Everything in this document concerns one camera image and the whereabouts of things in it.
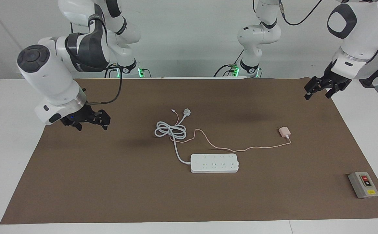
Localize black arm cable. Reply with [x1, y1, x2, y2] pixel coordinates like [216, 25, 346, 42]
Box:
[69, 23, 123, 105]
[278, 0, 322, 26]

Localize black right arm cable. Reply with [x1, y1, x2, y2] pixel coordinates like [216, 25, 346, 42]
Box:
[69, 23, 123, 105]

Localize black base cable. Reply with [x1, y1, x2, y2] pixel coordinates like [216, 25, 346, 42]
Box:
[214, 49, 245, 77]

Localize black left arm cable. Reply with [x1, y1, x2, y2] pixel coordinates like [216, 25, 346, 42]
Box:
[278, 0, 322, 26]

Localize white power strip cable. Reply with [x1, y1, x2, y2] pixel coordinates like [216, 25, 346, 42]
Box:
[154, 109, 192, 164]

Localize pink charging cable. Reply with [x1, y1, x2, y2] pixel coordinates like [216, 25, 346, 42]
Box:
[170, 109, 292, 152]

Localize grey on-off switch box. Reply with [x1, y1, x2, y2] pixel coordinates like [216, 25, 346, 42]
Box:
[348, 171, 378, 199]

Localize brown table mat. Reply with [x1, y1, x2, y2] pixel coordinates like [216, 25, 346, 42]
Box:
[0, 77, 378, 225]

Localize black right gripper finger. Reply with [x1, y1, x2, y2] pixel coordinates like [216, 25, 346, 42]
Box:
[62, 120, 82, 131]
[98, 110, 111, 131]

